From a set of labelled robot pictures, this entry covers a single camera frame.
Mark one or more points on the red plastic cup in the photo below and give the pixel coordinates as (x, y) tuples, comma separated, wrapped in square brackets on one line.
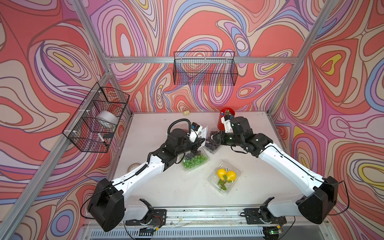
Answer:
[(226, 114)]

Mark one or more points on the yellow binder clip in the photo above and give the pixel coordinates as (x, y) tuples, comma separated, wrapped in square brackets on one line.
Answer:
[(186, 112)]

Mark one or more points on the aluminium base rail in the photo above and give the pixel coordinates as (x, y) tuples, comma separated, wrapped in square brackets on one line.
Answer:
[(211, 223)]

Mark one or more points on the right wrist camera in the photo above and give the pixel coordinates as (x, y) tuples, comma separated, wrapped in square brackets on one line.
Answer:
[(226, 121)]

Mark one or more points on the left wire basket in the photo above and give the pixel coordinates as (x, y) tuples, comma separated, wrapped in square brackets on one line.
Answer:
[(96, 120)]

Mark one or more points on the clamshell with yellow fruit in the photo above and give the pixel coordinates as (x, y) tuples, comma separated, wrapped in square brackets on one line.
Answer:
[(224, 177)]

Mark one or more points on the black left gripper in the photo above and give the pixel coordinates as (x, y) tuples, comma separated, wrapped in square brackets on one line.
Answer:
[(196, 145)]

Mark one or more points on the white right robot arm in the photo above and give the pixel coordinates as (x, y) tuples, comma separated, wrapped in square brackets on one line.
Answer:
[(318, 194)]

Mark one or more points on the clamshell green and dark grapes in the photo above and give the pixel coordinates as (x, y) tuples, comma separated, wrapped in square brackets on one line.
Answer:
[(192, 160)]

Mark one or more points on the wire basket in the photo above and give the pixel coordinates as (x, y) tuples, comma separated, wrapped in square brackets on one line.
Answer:
[(96, 120), (205, 68)]

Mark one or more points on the back wire basket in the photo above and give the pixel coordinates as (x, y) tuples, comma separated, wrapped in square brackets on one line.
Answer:
[(205, 68)]

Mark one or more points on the small clamshell dark grapes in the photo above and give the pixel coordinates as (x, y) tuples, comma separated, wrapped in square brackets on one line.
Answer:
[(212, 145)]

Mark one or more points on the clear tape roll on table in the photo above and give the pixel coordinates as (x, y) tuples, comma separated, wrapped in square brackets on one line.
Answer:
[(133, 166)]

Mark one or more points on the white tape roll in basket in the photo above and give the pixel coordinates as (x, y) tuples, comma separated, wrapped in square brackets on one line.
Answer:
[(107, 119)]

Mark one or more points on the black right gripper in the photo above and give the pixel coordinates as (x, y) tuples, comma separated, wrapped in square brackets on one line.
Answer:
[(222, 141)]

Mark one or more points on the white sticker sheet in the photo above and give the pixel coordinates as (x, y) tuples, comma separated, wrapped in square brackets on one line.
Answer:
[(202, 133)]

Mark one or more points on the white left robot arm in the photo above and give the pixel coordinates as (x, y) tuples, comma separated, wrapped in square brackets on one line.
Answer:
[(109, 203)]

